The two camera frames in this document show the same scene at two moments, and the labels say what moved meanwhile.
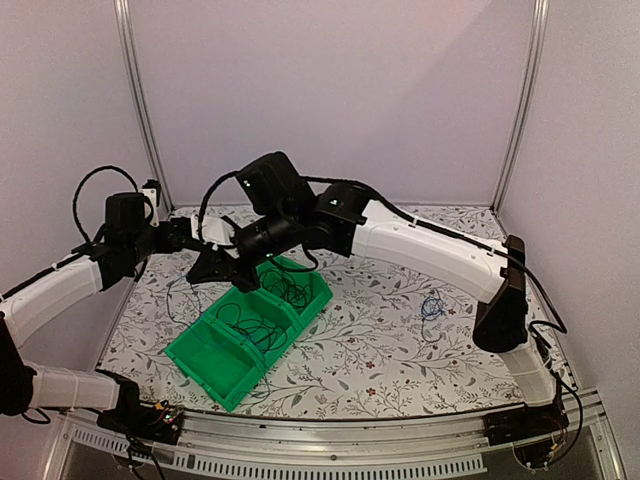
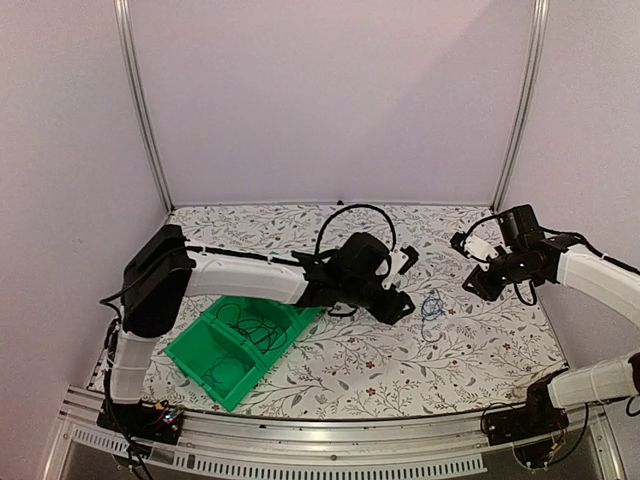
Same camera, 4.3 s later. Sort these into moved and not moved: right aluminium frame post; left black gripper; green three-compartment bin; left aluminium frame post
Moved: left black gripper
Not moved: green three-compartment bin; left aluminium frame post; right aluminium frame post
